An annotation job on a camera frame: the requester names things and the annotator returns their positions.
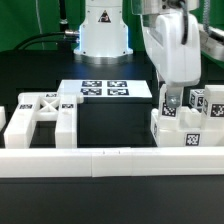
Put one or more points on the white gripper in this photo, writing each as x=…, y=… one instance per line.
x=178, y=64

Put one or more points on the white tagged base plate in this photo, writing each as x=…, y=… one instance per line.
x=106, y=88

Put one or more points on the white chair seat part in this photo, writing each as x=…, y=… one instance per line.
x=185, y=130

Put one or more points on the white chair back frame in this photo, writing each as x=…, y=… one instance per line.
x=42, y=107

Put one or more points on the white front fence bar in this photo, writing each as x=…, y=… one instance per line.
x=111, y=162

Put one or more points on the white side block left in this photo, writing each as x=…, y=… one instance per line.
x=2, y=117

